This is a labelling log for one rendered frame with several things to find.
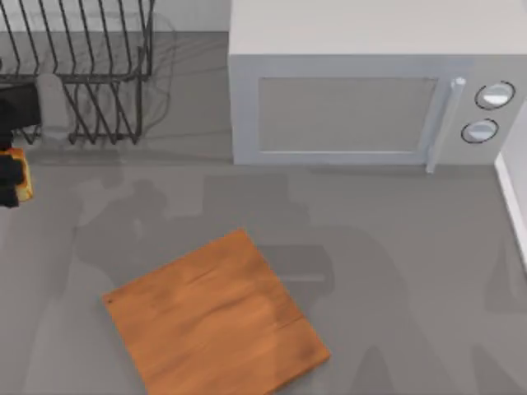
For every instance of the microwave oven door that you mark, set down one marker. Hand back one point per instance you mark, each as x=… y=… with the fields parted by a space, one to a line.
x=346 y=115

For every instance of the small round microwave knob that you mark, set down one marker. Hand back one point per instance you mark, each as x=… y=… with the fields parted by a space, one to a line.
x=479 y=131

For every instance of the pale grey microwave oven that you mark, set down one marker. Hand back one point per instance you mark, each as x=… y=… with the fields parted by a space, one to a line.
x=370 y=29

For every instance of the golden bread slice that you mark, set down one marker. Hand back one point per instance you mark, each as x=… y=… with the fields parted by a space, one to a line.
x=27 y=177

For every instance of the wooden cutting board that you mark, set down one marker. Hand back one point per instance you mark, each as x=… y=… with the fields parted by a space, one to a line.
x=214 y=317

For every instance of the large round microwave knob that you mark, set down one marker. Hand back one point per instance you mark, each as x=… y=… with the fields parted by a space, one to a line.
x=495 y=94

